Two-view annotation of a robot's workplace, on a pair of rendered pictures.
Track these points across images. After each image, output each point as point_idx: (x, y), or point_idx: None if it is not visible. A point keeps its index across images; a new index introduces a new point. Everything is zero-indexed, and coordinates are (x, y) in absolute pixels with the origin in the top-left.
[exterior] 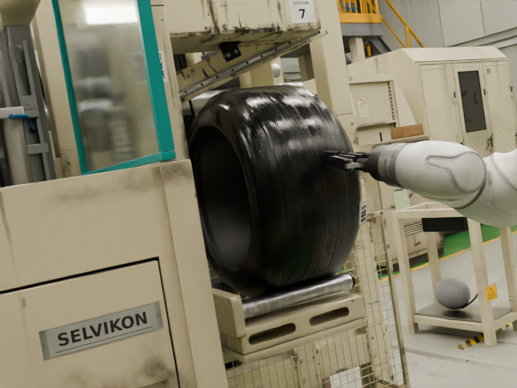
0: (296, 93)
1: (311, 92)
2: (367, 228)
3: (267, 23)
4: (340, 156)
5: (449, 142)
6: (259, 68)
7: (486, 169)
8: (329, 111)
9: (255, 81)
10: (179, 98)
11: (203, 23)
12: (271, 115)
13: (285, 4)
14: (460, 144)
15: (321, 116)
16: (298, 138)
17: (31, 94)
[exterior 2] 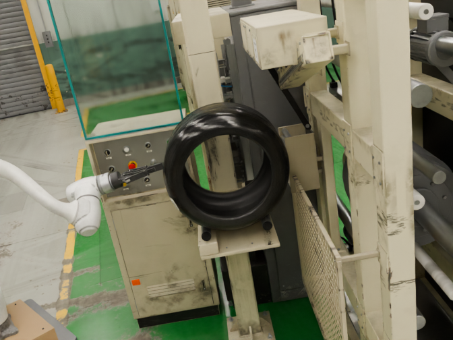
0: (183, 125)
1: (185, 128)
2: (332, 258)
3: (253, 55)
4: (141, 167)
5: (75, 181)
6: (342, 67)
7: (67, 197)
8: (172, 144)
9: (341, 79)
10: (197, 102)
11: (247, 47)
12: (172, 131)
13: (253, 42)
14: (72, 184)
15: (168, 145)
16: (166, 149)
17: (230, 70)
